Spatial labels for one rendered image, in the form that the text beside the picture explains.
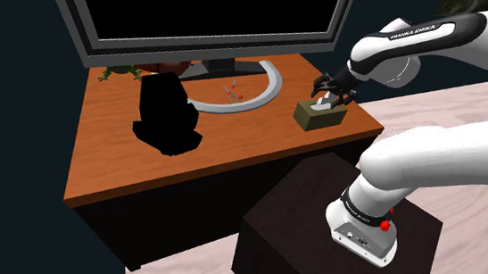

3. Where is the small green potted plant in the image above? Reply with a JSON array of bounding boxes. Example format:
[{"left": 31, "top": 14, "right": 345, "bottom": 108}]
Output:
[{"left": 97, "top": 62, "right": 145, "bottom": 86}]

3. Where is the olive tissue box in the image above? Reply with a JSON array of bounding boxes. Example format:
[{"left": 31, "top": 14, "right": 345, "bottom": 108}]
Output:
[{"left": 291, "top": 89, "right": 351, "bottom": 136}]

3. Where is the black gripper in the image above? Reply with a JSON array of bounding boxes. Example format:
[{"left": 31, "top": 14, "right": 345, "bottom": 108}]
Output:
[{"left": 309, "top": 64, "right": 361, "bottom": 112}]

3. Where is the wooden desk with dark base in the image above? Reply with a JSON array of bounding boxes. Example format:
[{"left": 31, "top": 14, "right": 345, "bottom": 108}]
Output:
[{"left": 57, "top": 35, "right": 392, "bottom": 274}]

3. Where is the dark robot stand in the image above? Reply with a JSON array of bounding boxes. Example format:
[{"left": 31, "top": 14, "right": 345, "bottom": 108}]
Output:
[{"left": 230, "top": 144, "right": 449, "bottom": 274}]

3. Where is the small orange and grey figure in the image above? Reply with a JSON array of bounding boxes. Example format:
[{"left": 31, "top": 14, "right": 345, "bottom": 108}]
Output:
[{"left": 221, "top": 79, "right": 246, "bottom": 105}]

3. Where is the black blocky object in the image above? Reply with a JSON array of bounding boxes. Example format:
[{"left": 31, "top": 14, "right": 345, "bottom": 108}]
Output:
[{"left": 130, "top": 68, "right": 209, "bottom": 160}]

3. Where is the reddish brown bowl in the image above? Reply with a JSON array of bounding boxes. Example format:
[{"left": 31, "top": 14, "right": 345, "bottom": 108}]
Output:
[{"left": 136, "top": 56, "right": 193, "bottom": 78}]

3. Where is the grey monitor with curved foot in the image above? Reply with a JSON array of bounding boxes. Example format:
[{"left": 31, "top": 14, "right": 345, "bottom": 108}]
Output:
[{"left": 29, "top": 0, "right": 359, "bottom": 126}]

